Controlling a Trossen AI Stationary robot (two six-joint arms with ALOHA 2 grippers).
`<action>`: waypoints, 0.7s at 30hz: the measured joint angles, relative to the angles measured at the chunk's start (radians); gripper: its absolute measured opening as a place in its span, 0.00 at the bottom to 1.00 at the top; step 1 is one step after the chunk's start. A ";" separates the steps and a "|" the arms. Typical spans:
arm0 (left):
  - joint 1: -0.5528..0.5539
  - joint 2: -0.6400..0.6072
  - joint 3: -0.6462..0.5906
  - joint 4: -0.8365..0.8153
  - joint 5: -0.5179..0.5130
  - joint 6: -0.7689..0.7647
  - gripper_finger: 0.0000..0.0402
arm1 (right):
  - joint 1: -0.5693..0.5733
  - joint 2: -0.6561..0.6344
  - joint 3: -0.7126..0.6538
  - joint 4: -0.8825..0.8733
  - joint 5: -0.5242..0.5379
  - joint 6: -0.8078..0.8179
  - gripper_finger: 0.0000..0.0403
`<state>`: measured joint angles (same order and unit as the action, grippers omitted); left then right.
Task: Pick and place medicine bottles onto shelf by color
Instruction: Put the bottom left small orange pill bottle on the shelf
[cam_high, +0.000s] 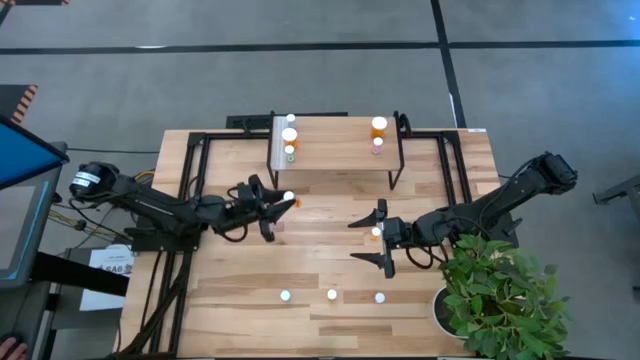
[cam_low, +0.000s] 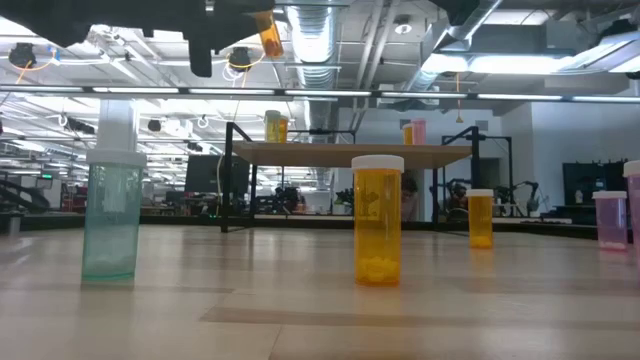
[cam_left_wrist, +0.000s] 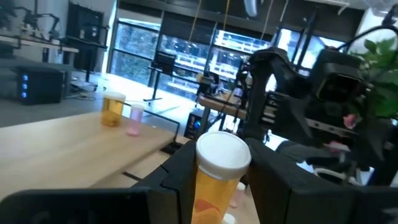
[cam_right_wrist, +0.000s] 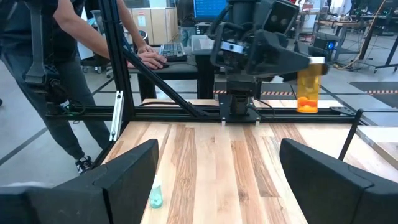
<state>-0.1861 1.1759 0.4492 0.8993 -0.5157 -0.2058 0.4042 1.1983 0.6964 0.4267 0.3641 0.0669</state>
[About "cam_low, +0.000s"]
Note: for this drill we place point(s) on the person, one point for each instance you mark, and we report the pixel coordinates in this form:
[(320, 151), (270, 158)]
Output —
[(410, 197)]

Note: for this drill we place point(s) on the dark background cabinet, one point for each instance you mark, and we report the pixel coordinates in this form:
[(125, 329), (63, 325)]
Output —
[(585, 182)]

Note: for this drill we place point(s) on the tall orange medicine bottle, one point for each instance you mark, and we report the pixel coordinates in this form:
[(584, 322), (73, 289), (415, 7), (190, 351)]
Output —
[(377, 225)]

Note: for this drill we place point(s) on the background robot arms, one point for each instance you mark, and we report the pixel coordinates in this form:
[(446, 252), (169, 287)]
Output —
[(520, 195)]

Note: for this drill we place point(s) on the long ceiling light strip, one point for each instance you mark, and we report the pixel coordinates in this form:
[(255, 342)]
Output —
[(135, 90)]

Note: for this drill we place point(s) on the teal medicine bottle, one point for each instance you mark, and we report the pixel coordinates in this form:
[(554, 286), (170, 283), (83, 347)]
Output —
[(114, 225)]

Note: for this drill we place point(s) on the pink medicine bottle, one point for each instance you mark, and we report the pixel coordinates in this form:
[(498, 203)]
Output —
[(610, 222), (634, 215), (420, 132)]

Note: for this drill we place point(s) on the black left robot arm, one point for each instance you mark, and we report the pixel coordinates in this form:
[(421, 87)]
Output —
[(40, 20)]

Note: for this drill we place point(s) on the round ceiling smoke detector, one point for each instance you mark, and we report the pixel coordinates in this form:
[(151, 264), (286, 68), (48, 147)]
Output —
[(403, 28)]

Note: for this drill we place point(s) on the wide orange medicine bottle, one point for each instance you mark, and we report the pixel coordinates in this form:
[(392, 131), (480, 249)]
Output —
[(284, 130)]

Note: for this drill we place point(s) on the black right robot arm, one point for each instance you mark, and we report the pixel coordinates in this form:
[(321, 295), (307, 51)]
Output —
[(462, 10)]

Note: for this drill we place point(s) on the black background monitor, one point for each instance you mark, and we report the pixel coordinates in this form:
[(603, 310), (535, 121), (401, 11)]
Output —
[(205, 175)]

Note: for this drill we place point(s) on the pale green medicine bottle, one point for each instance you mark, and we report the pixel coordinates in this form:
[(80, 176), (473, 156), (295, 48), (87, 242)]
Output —
[(271, 127)]

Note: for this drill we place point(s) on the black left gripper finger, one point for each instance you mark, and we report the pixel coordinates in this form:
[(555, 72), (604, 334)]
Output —
[(200, 55)]

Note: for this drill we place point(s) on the silver slanted ventilation duct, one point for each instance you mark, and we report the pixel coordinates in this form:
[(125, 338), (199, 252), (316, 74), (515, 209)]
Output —
[(452, 42)]

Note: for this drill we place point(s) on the black ceiling-mounted device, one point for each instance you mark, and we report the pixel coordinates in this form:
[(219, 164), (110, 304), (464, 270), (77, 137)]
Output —
[(240, 59), (22, 55)]

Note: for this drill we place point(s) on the silver round ventilation duct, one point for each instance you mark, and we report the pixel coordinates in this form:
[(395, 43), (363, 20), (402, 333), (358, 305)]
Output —
[(315, 50)]

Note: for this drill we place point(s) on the wooden shelf with black frame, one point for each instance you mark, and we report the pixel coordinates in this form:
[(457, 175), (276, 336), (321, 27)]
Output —
[(310, 155)]

